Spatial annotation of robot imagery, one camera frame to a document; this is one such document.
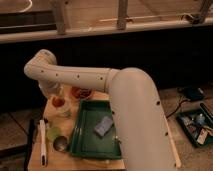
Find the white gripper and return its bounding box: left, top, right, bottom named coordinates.
left=39, top=82, right=61, bottom=99

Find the red apple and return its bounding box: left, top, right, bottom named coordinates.
left=52, top=96, right=65, bottom=107

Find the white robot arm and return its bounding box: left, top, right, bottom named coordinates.
left=24, top=49, right=177, bottom=171

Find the white paper cup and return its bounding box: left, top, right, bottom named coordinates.
left=55, top=101, right=71, bottom=117

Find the green plastic cup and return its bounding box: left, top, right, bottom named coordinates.
left=47, top=127, right=61, bottom=141

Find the small metal cup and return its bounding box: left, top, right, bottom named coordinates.
left=53, top=136, right=68, bottom=152

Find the orange bowl with food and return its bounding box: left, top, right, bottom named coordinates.
left=70, top=87, right=94, bottom=101

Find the green plastic tray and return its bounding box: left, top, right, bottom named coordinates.
left=69, top=100, right=122, bottom=160

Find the blue sponge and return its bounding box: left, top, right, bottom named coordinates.
left=94, top=116, right=113, bottom=137

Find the white dish brush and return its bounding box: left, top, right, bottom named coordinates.
left=39, top=119, right=47, bottom=167

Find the yellow banana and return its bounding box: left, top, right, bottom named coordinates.
left=82, top=159, right=110, bottom=167

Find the black power adapter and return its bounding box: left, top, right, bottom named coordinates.
left=182, top=87, right=205, bottom=101

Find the green toolbox with items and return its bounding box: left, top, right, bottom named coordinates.
left=176, top=103, right=213, bottom=148

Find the black cable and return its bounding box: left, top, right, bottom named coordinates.
left=165, top=94, right=188, bottom=120

